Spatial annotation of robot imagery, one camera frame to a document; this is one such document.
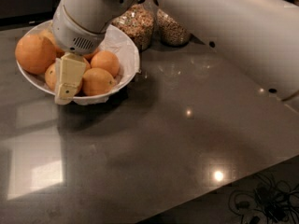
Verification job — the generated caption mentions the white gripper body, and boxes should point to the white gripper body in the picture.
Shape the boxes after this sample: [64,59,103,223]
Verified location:
[52,0,107,55]

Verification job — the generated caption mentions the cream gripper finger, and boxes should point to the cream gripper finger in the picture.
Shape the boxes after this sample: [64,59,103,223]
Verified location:
[54,52,86,105]

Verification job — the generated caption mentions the large orange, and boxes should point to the large orange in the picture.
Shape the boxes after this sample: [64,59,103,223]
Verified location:
[15,34,56,75]

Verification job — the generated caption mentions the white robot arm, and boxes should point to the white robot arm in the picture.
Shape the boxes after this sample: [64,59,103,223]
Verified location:
[52,0,299,108]

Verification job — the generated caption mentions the white plastic bowl liner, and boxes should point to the white plastic bowl liner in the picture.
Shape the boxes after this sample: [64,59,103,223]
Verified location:
[73,25,140,105]

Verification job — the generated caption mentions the orange centre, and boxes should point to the orange centre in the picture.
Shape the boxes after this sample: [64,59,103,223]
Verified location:
[83,58,91,72]

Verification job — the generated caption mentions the orange front left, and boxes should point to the orange front left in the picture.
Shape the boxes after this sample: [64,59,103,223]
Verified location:
[44,62,83,95]

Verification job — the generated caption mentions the orange back middle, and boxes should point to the orange back middle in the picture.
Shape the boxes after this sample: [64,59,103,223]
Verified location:
[83,48,100,61]

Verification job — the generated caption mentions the orange back left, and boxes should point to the orange back left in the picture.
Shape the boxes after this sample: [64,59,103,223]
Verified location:
[39,29,64,58]

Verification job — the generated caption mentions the orange front right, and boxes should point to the orange front right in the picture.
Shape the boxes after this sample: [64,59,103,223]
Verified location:
[82,68,116,96]

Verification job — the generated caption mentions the glass jar mixed grains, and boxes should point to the glass jar mixed grains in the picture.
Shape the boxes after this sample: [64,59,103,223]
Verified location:
[112,3,154,51]

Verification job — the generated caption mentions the glass jar light grains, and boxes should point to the glass jar light grains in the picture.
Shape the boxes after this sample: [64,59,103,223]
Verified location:
[156,9,191,47]

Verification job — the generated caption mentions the black cable tangle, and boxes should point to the black cable tangle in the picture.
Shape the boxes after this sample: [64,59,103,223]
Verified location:
[228,171,299,224]

